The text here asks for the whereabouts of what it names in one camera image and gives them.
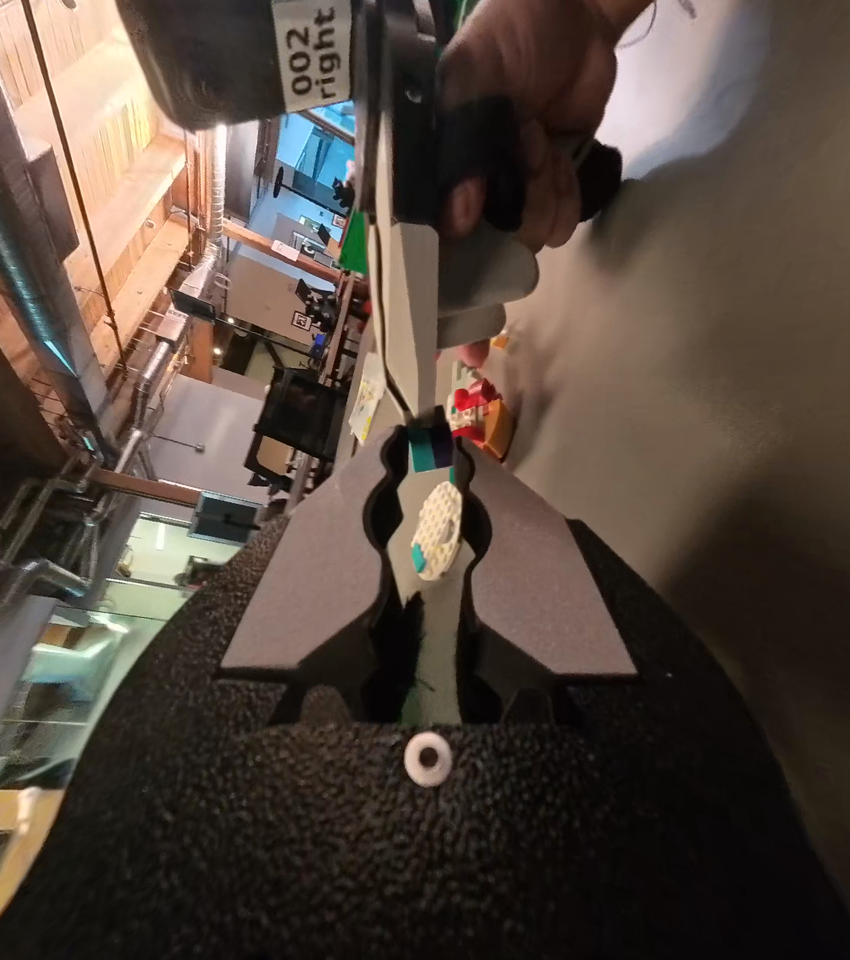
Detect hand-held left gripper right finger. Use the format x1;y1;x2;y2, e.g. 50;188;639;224
458;441;639;724

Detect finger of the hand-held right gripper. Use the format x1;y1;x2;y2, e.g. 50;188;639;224
382;223;444;421
366;216;411;417

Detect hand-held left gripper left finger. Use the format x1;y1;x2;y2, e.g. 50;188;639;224
221;426;403;723

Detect white round studded plate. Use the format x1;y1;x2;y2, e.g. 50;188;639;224
408;480;465;584

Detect teal purple brick block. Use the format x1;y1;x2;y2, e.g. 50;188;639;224
407;422;457;475

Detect person's right hand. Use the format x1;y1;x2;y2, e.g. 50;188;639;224
436;0;658;256

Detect large instruction leaflet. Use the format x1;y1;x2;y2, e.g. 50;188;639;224
350;351;390;445

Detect colourful brick assembly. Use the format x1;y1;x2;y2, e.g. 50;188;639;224
446;360;517;462

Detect black mesh office chair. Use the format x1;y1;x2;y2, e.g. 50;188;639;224
245;366;348;490

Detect black camera rig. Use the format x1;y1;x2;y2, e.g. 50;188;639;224
291;277;345;335

